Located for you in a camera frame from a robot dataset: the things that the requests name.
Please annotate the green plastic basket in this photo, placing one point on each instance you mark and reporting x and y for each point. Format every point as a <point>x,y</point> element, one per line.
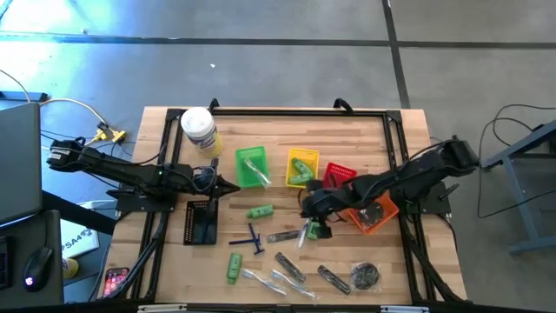
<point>243,174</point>

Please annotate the black computer mouse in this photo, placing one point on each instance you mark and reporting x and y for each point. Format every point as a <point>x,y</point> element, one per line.
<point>37,269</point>

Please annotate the red plastic basket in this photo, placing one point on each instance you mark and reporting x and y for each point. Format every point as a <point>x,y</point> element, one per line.
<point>339,171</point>

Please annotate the grey metal stand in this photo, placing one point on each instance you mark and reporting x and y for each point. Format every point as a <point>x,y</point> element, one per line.
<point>523,204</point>

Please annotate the black floor bar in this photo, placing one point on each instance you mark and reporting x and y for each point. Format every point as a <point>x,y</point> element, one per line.
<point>21,95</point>

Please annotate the silver bracket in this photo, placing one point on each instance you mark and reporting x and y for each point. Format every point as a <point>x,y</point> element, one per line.
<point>404,309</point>
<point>160,308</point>

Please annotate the black diagonal beam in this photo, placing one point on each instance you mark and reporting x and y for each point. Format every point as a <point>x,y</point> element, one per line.
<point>78,213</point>

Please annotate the yellow round object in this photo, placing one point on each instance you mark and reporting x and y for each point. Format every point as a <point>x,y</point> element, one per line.
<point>70,268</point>

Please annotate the black plastic basket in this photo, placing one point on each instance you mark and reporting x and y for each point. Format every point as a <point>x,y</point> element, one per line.
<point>193,226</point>

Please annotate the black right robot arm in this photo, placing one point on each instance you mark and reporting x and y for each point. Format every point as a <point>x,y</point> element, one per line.
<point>412,178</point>

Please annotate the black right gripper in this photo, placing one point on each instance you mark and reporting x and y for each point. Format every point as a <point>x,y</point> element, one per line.
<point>323,202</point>

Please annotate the blue white toothbrush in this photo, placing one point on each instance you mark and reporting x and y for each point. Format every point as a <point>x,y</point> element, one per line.
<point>293,284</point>
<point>302,237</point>
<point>262,281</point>

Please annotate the yellow white wipes canister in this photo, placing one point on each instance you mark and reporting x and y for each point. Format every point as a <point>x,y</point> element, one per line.
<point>197,126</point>

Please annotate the smartphone with red screen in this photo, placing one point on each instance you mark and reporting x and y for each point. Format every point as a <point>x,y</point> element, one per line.
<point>115,281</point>

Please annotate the orange plastic basket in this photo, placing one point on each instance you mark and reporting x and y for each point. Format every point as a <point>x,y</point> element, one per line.
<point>388,208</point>

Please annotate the yellow plastic basket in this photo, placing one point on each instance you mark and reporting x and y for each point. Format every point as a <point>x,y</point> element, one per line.
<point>313,156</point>

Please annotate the black aluminium table frame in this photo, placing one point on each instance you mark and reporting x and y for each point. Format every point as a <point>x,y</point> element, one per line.
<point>304,112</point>

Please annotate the white printed box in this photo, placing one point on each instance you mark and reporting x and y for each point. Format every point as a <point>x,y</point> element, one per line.
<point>78,243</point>

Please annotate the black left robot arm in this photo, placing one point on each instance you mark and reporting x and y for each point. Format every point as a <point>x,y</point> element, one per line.
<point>126,171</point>

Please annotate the dark side desk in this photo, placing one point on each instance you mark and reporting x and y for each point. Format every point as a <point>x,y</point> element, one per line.
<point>48,297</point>

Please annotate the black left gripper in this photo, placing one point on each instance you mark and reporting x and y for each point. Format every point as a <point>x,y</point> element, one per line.
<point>202,182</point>

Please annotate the grey laptop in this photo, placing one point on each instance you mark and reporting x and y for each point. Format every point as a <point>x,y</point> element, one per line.
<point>19,161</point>

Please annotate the white power adapter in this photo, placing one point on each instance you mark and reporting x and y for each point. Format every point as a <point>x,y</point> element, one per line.
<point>93,204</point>

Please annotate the black comb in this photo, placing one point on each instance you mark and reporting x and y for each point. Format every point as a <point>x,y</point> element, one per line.
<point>290,267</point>
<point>333,279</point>
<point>282,237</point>

